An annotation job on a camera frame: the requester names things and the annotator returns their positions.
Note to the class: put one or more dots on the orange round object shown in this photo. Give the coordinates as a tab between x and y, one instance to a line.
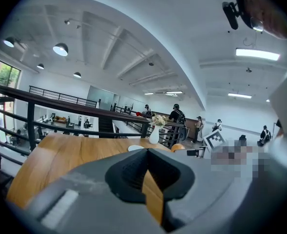
177	147

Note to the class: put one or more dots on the wooden table with white legs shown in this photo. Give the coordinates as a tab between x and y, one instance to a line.
67	152

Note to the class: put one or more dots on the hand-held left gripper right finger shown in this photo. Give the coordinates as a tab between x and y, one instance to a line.
194	191

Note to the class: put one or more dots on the person's eyeglasses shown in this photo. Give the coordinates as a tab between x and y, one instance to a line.
257	24

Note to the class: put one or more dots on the distant black railing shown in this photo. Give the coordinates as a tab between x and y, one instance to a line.
60	96

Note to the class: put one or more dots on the dark metal railing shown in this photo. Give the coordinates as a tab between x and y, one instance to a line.
31	121

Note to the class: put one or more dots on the black pendant lamp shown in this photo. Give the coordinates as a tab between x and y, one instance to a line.
9	41
40	66
77	74
60	49

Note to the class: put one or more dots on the long ceiling light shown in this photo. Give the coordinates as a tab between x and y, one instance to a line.
257	53
148	93
173	92

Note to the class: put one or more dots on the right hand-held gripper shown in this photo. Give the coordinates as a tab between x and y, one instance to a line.
215	140

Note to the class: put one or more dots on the black head-worn camera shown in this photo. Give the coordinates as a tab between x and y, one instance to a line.
231	14

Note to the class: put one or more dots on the white plate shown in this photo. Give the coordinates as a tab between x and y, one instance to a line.
134	147

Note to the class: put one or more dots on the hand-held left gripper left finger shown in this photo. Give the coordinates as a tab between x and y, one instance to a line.
89	203

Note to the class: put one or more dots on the person's head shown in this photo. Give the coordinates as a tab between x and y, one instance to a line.
270	8

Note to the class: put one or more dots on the large window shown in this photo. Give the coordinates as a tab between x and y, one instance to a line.
8	75

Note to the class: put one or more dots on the white vase with flowers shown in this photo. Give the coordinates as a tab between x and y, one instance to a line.
154	135

